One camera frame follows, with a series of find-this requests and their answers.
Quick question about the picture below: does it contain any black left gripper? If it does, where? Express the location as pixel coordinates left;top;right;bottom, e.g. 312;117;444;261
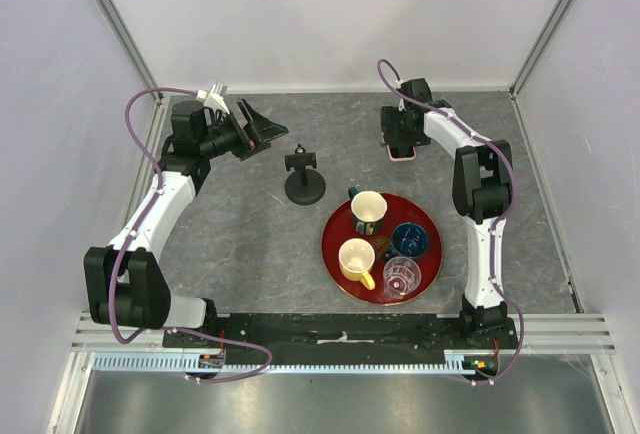
199;99;287;161

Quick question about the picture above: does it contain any pink smartphone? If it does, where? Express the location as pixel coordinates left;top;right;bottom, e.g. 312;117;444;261
387;146;416;162

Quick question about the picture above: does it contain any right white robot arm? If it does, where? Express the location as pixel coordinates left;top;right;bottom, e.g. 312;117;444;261
380;78;513;348

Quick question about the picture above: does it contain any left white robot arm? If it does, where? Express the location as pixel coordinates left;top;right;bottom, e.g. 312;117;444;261
84;99;288;347

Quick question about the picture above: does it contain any black phone stand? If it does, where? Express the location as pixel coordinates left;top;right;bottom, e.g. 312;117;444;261
284;144;326;205

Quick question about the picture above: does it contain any green mug white inside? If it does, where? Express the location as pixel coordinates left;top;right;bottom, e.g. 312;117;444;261
348;187;387;236

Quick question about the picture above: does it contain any blue mug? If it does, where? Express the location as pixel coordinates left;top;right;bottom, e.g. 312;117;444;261
390;222;430;260

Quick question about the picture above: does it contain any yellow mug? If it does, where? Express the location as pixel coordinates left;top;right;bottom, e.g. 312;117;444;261
338;238;376;291

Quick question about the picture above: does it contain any clear glass tumbler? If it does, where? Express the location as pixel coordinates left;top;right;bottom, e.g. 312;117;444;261
383;256;422;300

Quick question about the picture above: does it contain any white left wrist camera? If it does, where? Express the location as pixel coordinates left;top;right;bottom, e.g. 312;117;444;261
196;81;230;114

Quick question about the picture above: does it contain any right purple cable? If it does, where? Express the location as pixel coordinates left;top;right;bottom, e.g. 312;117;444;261
375;58;526;388

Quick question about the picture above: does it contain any purple cable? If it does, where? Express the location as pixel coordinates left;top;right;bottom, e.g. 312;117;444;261
107;86;274;386
375;58;526;388

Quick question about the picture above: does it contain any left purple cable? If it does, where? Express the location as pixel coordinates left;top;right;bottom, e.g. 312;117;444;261
107;86;274;386

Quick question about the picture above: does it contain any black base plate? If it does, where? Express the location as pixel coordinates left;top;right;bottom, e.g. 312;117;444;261
162;311;516;370

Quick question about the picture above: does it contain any aluminium frame rail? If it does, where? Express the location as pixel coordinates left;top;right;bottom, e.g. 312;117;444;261
95;0;158;88

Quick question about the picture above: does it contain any blue slotted cable duct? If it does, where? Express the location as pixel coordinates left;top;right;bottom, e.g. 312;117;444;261
93;352;499;375

